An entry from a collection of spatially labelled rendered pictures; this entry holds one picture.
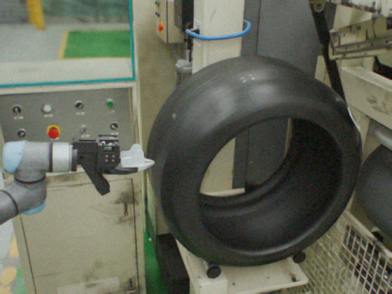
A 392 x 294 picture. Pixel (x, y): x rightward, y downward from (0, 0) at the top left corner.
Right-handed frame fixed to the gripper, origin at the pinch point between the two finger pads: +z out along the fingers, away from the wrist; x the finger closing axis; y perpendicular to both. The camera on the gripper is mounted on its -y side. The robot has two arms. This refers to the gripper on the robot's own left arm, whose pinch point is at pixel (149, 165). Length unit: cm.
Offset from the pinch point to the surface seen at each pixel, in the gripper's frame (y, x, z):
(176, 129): 12.9, -5.7, 4.7
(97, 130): -19, 69, -8
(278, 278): -38, -6, 45
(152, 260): -121, 108, 31
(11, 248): -131, 141, -52
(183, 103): 17.2, 1.0, 7.4
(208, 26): 32.8, 28.3, 19.9
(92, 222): -61, 64, -10
